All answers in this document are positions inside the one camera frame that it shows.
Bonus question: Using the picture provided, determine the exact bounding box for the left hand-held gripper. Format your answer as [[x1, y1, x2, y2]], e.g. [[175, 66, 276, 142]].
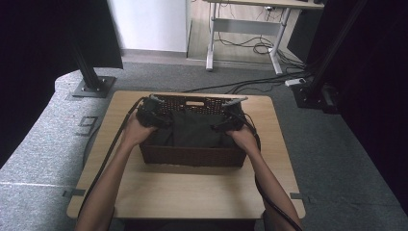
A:
[[136, 93, 175, 129]]

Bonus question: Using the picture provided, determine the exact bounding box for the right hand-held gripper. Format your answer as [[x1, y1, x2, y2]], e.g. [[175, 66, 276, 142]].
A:
[[211, 96, 249, 133]]

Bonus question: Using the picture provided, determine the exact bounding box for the dark cloth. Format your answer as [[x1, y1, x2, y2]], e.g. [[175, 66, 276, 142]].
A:
[[150, 110, 239, 149]]

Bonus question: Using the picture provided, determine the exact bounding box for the brown wicker basket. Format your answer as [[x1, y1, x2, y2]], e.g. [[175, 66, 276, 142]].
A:
[[138, 93, 248, 168]]

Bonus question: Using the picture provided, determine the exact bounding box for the person's right hand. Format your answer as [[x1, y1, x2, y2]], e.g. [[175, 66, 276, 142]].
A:
[[224, 124, 260, 156]]

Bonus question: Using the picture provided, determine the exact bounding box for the person's left hand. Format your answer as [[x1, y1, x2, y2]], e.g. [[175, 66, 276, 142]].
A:
[[121, 110, 159, 149]]

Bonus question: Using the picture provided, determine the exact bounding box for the black metal stand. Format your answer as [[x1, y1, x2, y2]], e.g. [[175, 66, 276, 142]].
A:
[[68, 38, 117, 99], [290, 0, 369, 114]]

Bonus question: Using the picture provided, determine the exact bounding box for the white power strip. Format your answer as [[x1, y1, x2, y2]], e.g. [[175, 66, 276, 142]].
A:
[[284, 77, 307, 88]]

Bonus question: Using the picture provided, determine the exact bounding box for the white panel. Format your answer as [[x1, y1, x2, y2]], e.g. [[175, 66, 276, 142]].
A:
[[107, 0, 191, 54]]

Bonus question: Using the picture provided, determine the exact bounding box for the black curtain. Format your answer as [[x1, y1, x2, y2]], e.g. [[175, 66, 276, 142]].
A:
[[0, 0, 124, 168], [287, 0, 408, 217]]

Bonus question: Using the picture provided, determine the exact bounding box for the tangle of black floor cables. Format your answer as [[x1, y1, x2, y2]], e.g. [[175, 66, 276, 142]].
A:
[[182, 36, 317, 94]]

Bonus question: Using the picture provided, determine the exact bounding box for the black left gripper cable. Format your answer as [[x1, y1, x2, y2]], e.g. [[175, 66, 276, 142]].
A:
[[76, 96, 145, 222]]

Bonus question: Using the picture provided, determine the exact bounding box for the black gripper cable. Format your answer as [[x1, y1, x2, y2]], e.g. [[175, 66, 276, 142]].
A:
[[239, 110, 304, 231], [76, 96, 145, 222]]

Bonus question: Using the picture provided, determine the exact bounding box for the white desk frame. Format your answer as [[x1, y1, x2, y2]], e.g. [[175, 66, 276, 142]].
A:
[[205, 0, 325, 76]]

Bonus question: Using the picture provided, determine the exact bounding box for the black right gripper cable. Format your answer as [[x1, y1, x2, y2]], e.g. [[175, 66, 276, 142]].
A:
[[239, 110, 304, 231]]

